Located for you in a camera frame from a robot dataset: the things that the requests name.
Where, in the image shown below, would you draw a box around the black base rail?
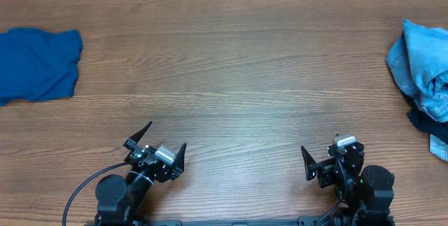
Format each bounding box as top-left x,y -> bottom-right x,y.
83,215 -> 396,226

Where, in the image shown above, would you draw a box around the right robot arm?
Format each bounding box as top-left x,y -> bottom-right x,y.
297,134 -> 395,226

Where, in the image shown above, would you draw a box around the dark navy garment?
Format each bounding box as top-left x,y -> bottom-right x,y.
401,92 -> 447,143

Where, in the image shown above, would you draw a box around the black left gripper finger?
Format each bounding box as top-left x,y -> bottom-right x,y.
129,121 -> 153,143
174,143 -> 187,173

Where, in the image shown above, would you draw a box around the dark blue t-shirt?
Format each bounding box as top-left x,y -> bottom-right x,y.
1,28 -> 83,106

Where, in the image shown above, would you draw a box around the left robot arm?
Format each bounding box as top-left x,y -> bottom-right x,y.
95,124 -> 187,225

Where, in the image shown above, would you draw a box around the light blue denim jeans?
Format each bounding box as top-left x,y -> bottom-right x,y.
385,20 -> 447,161

